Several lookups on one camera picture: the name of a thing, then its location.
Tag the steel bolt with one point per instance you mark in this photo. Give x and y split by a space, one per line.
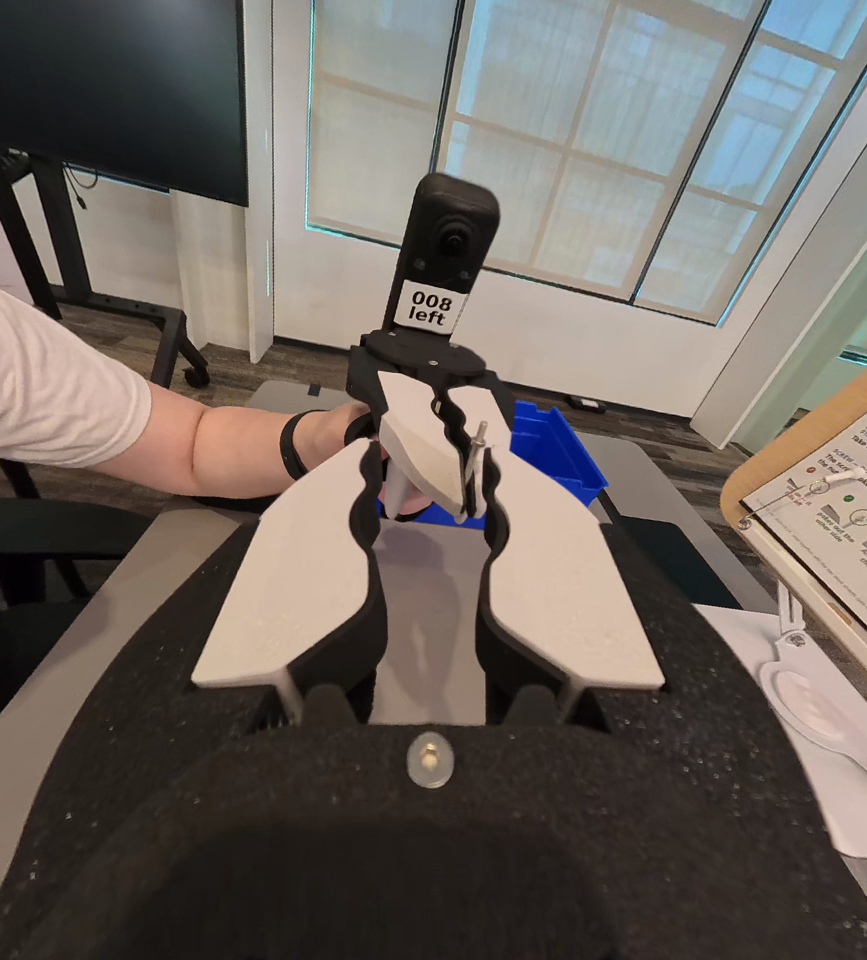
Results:
476 450

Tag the instruction sheet on wooden stand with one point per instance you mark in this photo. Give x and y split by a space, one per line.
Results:
778 450

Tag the blue plastic bin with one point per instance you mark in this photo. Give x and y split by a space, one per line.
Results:
553 450

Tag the large black display screen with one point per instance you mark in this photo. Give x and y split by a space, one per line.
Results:
103 75

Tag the black wrist watch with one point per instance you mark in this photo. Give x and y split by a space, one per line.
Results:
289 450

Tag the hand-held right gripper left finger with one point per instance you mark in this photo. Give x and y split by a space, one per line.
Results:
291 577

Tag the person's left forearm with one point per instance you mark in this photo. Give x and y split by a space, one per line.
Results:
223 450

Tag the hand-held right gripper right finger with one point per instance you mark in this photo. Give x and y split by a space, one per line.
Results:
568 592

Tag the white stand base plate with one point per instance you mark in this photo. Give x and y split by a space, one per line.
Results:
816 705

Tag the large paned window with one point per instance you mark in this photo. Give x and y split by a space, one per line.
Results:
553 112

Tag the black floor power box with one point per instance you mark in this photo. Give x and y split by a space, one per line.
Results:
587 406

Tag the metal page holder clip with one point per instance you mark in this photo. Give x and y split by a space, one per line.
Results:
827 475

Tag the person's left hand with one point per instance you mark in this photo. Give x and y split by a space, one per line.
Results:
336 435

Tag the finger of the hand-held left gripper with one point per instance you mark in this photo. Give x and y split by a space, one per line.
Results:
486 412
411 435

